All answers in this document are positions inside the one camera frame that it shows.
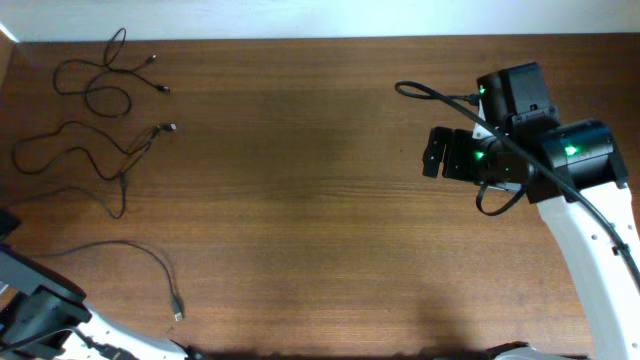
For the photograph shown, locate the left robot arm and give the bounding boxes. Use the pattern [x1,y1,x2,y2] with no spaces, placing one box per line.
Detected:
[1,243,206,360]

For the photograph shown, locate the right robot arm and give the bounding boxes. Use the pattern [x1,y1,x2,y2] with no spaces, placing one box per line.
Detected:
[414,63,639,359]

